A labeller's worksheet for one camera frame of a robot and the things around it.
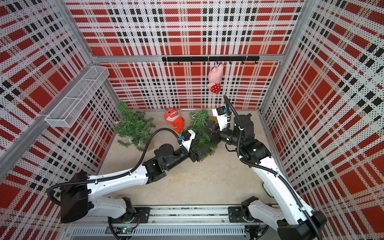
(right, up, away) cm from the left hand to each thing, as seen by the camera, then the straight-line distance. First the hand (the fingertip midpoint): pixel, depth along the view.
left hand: (205, 138), depth 68 cm
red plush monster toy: (-23, +13, +39) cm, 47 cm away
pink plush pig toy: (+7, +37, +24) cm, 45 cm away
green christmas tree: (-1, -2, +5) cm, 6 cm away
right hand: (-1, +5, -4) cm, 6 cm away
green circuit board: (-38, -43, +1) cm, 58 cm away
